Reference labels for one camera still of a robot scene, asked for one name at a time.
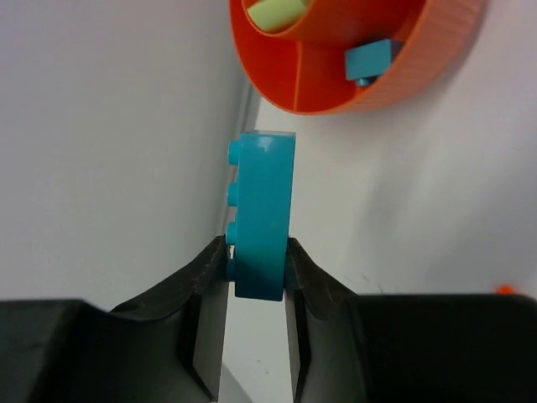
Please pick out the long teal lego brick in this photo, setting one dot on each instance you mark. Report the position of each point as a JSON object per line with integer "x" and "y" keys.
{"x": 261, "y": 196}

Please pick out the tiny orange lego piece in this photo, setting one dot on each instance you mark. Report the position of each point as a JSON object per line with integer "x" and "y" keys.
{"x": 505, "y": 289}

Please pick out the short teal lego brick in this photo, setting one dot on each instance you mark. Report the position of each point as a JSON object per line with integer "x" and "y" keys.
{"x": 366, "y": 63}

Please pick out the green lego brick upside-down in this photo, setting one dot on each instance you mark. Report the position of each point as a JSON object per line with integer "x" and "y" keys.
{"x": 272, "y": 16}

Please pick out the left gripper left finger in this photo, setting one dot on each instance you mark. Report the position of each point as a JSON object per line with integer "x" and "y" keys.
{"x": 164, "y": 345}

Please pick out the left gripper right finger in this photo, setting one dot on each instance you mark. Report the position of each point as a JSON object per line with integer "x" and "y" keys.
{"x": 346, "y": 347}

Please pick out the orange divided round container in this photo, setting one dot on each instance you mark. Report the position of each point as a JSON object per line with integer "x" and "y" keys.
{"x": 337, "y": 56}

